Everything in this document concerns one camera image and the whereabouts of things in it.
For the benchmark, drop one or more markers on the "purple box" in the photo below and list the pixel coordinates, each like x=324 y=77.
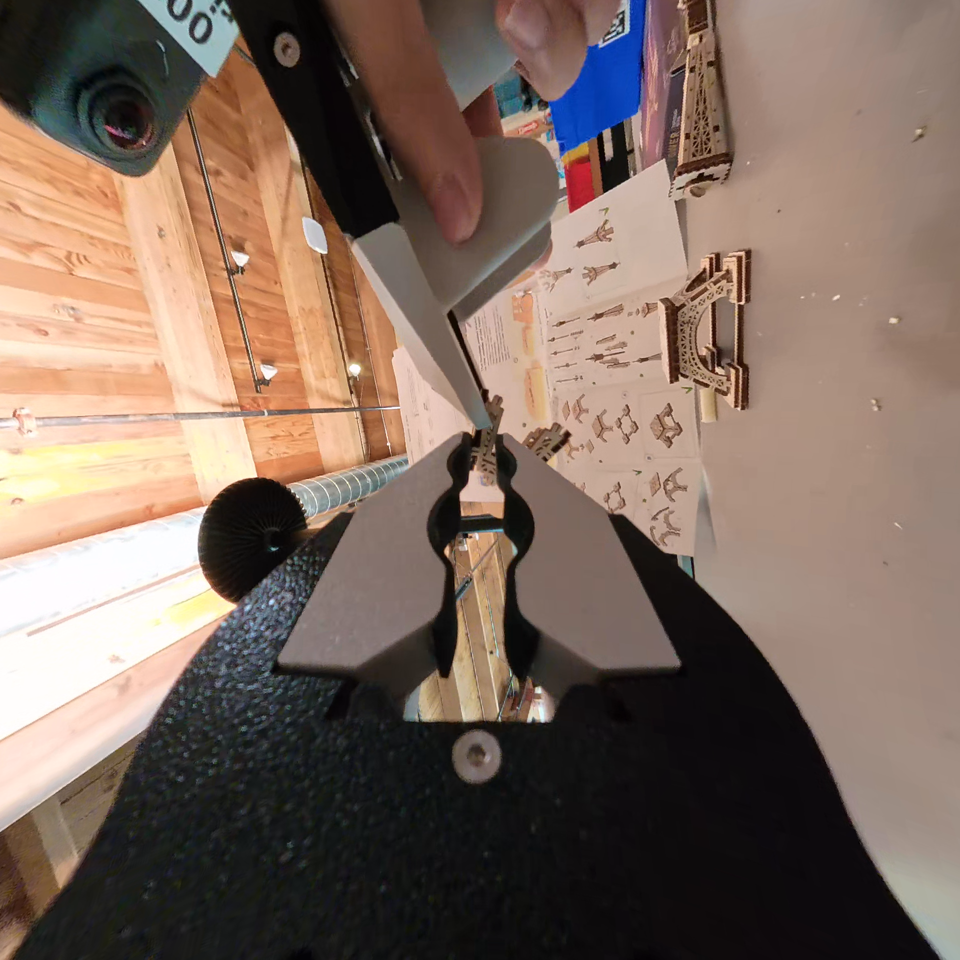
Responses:
x=660 y=90

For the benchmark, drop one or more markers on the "instruction sheet with tower drawings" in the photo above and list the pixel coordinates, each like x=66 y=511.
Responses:
x=645 y=247

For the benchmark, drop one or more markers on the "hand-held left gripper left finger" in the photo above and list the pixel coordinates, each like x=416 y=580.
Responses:
x=367 y=592

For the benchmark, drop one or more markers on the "blue red yellow printed box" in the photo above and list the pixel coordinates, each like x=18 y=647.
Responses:
x=592 y=97

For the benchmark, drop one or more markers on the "small white ceiling device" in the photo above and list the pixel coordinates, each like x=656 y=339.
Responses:
x=315 y=235

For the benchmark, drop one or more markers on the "small cream wax stick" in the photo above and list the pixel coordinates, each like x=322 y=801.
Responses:
x=709 y=406

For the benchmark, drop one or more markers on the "large white pipe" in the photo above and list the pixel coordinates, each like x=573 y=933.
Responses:
x=90 y=577

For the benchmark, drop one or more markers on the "instruction sheet with orange pictures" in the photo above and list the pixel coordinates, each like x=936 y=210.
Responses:
x=510 y=345

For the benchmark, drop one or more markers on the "person's right hand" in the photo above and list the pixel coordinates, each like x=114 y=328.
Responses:
x=420 y=112

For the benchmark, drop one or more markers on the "wooden tower base model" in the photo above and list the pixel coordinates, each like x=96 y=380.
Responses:
x=686 y=337

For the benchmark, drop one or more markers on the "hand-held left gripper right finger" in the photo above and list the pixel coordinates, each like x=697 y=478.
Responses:
x=592 y=592

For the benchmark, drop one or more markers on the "wooden tower top model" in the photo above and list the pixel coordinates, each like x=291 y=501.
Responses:
x=701 y=112

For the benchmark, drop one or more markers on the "black pleated round disc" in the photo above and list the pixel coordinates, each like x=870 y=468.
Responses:
x=240 y=540

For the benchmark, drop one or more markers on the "thin metal rod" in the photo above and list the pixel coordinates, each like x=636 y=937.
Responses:
x=187 y=416

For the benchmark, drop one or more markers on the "small wooden lattice model piece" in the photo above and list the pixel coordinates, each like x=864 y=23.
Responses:
x=487 y=450

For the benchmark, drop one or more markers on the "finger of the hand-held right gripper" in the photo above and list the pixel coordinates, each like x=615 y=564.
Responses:
x=427 y=322

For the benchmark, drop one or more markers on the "spiral metal duct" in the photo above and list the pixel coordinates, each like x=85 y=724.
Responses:
x=352 y=484

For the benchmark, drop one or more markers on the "small wooden model part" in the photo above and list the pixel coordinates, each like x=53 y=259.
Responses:
x=547 y=441

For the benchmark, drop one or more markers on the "track light rail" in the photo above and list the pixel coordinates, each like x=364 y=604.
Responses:
x=221 y=240

